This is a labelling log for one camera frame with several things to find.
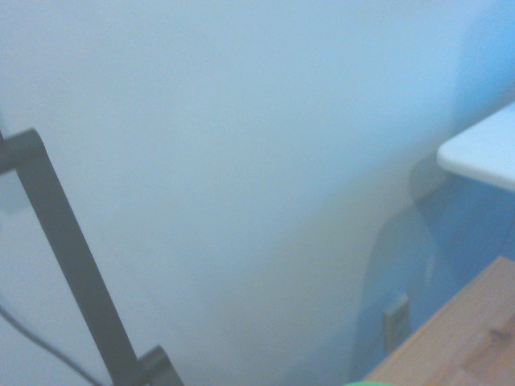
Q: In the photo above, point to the white side table top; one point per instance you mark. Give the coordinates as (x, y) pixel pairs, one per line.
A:
(483, 153)

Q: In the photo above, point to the beige wall outlet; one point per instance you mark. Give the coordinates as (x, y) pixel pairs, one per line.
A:
(396, 321)

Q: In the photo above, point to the black camera stand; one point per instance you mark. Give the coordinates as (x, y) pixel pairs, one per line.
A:
(76, 257)

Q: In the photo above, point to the white green-capped water bottle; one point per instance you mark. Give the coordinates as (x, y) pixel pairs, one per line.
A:
(370, 384)

